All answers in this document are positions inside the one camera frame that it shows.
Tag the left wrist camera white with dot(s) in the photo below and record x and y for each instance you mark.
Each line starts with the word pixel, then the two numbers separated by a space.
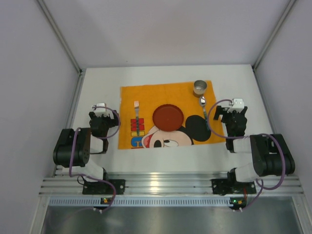
pixel 101 110

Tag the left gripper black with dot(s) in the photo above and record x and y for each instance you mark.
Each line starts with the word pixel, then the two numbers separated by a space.
pixel 102 118

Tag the fork with green handle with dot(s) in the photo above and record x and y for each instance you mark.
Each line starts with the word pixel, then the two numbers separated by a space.
pixel 136 106

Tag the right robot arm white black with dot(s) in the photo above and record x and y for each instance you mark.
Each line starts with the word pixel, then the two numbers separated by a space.
pixel 270 153

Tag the right aluminium frame post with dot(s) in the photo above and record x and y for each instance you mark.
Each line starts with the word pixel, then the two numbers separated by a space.
pixel 273 34

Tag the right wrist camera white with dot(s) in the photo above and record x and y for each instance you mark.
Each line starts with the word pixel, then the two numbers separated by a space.
pixel 237 103

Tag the spoon with green handle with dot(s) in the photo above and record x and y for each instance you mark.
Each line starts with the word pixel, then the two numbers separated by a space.
pixel 202 103

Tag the silver metal cup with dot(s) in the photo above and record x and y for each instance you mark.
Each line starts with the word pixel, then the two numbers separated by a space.
pixel 199 88

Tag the orange cartoon mouse placemat cloth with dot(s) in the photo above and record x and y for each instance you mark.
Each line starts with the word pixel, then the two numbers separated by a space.
pixel 193 130

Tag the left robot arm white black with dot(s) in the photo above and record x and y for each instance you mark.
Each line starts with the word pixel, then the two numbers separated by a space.
pixel 74 147

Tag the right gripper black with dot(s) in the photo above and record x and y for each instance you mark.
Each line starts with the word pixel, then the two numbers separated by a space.
pixel 230 114

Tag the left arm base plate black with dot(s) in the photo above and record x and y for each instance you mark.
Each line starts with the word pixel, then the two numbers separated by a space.
pixel 100 188

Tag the aluminium frame post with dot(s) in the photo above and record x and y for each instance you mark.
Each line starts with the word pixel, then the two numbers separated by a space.
pixel 59 35
pixel 273 34

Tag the left aluminium frame post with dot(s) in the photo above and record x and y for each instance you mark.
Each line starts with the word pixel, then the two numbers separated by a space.
pixel 59 35

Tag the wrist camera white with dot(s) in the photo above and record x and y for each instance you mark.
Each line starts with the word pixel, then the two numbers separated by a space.
pixel 101 110
pixel 237 103

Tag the aluminium mounting rail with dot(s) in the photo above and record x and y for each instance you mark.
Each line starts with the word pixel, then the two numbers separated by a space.
pixel 139 184

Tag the perforated cable duct grey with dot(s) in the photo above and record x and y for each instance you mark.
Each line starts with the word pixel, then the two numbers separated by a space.
pixel 123 201

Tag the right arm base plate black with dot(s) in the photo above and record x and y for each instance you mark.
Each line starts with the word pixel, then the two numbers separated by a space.
pixel 226 187

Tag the red round plate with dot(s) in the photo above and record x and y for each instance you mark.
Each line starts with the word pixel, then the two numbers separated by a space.
pixel 168 117

